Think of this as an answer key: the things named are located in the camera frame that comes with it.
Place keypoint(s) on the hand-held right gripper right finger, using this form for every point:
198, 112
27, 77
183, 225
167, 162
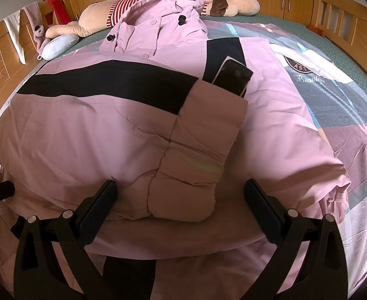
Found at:
265, 212

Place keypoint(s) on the wooden footboard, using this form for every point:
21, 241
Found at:
358, 28

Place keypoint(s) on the small purple plush toy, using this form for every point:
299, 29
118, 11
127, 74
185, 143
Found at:
39, 32

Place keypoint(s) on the small wooden block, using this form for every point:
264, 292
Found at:
316, 29

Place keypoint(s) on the large plush dog striped shirt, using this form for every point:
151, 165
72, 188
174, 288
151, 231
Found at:
243, 1

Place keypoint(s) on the wooden headboard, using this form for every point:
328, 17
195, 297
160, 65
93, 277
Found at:
2, 56

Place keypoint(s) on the lilac hanging cloth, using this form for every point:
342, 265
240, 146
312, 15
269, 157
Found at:
31, 14

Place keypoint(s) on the blue round pillow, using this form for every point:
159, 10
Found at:
60, 45

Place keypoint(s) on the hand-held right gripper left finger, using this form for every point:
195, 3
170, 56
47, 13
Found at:
97, 212

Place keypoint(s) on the white hanging cloth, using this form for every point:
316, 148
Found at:
14, 34

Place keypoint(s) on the red hanging cloth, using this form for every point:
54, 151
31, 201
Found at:
58, 9

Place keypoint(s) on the plaid bed sheet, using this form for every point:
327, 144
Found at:
343, 106

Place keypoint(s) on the pink jacket with black stripes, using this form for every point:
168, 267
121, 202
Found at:
108, 125

